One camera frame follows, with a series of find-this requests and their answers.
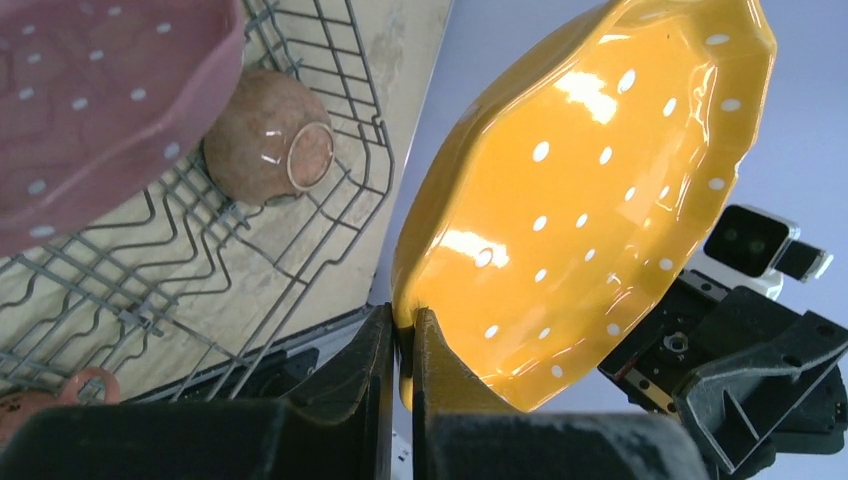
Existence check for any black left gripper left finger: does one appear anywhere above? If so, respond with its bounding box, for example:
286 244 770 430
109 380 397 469
1 305 394 479

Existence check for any yellow plate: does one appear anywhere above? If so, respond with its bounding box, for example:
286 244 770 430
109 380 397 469
391 1 777 411

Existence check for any pink dotted plate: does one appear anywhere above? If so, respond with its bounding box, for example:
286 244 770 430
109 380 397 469
1 0 245 256

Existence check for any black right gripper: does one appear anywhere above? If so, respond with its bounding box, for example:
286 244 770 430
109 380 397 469
599 271 847 474

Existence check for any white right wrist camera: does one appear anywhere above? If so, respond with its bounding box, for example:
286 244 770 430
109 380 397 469
685 204 834 300

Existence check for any brown ceramic bowl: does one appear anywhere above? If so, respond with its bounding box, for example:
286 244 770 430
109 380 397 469
203 70 336 206

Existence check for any grey wire dish rack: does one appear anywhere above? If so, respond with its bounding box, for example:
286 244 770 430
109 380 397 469
1 1 395 399

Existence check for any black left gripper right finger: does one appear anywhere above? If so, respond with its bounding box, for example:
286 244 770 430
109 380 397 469
412 308 708 479

